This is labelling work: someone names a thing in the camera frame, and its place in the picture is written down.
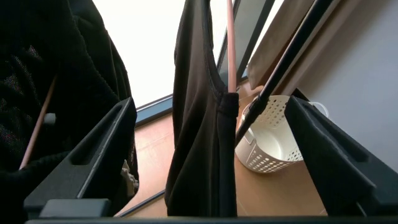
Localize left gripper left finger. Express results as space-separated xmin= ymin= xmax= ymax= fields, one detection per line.
xmin=23 ymin=96 xmax=138 ymax=218

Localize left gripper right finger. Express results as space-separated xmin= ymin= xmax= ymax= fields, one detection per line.
xmin=284 ymin=95 xmax=398 ymax=218

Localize pink clothes hanger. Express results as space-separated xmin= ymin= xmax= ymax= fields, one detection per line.
xmin=18 ymin=73 xmax=59 ymax=171
xmin=226 ymin=0 xmax=238 ymax=94

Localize black garment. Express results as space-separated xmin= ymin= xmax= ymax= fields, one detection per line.
xmin=164 ymin=0 xmax=241 ymax=218

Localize black shorts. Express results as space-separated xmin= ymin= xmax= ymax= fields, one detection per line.
xmin=0 ymin=0 xmax=140 ymax=224

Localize white laundry basket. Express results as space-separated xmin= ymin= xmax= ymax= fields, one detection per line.
xmin=234 ymin=94 xmax=330 ymax=174

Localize black clothes rack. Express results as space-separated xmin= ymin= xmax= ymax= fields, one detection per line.
xmin=116 ymin=0 xmax=336 ymax=218

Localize window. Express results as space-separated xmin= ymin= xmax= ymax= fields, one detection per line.
xmin=91 ymin=0 xmax=285 ymax=128

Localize brown curtain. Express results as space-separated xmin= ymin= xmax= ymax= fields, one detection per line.
xmin=246 ymin=0 xmax=343 ymax=96

